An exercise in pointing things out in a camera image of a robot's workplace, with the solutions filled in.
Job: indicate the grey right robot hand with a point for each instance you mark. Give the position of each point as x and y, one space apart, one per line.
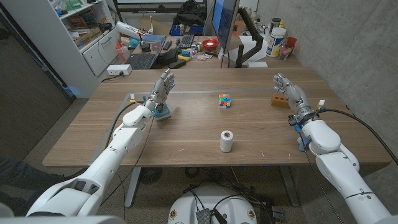
295 95

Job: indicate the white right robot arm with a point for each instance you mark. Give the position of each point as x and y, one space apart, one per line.
339 168

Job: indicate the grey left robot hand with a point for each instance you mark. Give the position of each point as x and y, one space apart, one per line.
161 90

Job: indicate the orange block with holes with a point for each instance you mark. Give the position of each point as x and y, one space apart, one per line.
278 101

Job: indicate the dark-lidded canister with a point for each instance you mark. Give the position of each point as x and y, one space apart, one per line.
275 22

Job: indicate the large white canister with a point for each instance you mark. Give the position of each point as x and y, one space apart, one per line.
275 42

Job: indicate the white power strip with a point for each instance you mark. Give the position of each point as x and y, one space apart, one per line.
119 69

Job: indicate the black computer monitor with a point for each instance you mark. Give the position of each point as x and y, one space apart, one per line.
224 21

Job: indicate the white cylindrical tube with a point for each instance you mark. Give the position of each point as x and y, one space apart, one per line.
127 29

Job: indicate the grey table leg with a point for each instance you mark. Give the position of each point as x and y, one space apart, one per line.
289 186
132 189

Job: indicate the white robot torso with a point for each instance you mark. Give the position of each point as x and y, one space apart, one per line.
211 199

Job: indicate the teal left wrist camera mount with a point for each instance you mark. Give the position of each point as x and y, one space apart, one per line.
164 114

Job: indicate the teal yarn ball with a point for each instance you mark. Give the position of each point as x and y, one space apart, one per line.
134 42

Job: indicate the multicolour Rubik's cube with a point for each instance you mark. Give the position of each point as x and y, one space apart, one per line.
224 101

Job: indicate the flat white box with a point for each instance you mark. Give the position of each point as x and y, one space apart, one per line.
257 64

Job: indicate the black keyboard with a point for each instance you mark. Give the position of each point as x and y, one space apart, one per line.
186 41

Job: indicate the black round floor fan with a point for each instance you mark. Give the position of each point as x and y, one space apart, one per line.
151 175

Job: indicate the white paper note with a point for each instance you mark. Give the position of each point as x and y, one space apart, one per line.
220 53

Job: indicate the black backpack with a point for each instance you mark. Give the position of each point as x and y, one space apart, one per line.
189 14

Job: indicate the yellow bottle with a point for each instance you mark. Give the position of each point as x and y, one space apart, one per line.
282 24

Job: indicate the blue toy camera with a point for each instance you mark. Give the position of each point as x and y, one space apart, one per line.
303 145

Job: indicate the black laptop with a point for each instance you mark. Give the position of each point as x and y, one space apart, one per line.
141 61

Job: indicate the white shelf cabinet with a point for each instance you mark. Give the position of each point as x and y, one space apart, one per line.
93 56

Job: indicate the small black perforated box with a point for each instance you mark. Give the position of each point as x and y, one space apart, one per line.
203 216

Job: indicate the person in dark trousers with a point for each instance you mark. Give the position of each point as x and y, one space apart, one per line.
18 177

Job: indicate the white thread spool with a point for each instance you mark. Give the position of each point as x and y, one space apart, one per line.
226 142

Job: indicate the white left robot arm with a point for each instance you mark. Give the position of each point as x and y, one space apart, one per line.
124 140

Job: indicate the brown cardboard box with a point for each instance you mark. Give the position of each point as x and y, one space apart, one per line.
160 28

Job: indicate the red bowl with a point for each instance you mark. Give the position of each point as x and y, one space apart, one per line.
210 44

